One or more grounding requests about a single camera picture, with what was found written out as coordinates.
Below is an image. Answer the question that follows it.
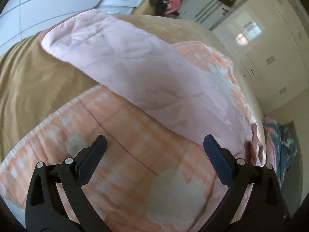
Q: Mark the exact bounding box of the white curved desk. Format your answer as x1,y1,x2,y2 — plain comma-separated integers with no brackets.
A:
1,0,100,47

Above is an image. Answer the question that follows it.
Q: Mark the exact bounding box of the pink quilted jacket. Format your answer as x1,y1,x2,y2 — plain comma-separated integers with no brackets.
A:
41,10,257,165

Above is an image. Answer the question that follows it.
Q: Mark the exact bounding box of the orange plaid bear blanket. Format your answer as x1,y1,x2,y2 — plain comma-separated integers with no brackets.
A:
0,41,269,232

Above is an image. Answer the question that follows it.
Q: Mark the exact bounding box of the teal and pink duvet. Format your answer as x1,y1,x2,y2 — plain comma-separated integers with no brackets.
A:
263,116,297,188

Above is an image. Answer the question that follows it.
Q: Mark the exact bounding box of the bed with tan sheet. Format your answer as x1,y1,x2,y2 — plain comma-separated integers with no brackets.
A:
1,10,265,162

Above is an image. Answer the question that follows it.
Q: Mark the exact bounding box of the white glossy wardrobe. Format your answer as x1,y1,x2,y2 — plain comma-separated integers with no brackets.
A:
178,0,309,114

